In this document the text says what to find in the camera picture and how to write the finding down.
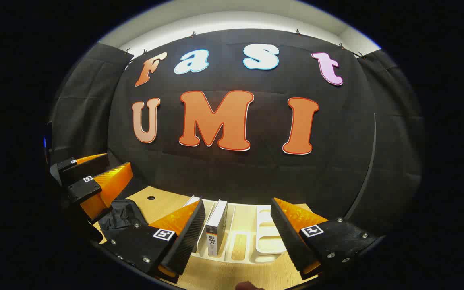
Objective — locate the black schoolbag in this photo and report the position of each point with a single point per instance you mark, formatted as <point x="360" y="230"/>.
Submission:
<point x="121" y="217"/>

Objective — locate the blue cover book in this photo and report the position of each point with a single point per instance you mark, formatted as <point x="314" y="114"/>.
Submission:
<point x="191" y="200"/>

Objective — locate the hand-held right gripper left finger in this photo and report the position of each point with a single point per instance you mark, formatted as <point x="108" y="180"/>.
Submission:
<point x="189" y="229"/>

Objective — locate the thin grey pole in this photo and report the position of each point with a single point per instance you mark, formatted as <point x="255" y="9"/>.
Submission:
<point x="371" y="153"/>

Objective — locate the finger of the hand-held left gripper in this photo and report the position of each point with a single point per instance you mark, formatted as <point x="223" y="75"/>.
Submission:
<point x="103" y="187"/>
<point x="83" y="167"/>

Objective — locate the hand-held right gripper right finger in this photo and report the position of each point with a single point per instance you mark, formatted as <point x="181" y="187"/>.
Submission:
<point x="290" y="237"/>

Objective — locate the white desktop bookshelf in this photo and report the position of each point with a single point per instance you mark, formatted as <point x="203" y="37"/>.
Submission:
<point x="266" y="231"/>

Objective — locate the white portrait cover book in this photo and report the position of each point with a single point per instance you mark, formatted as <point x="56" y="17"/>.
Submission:
<point x="216" y="225"/>

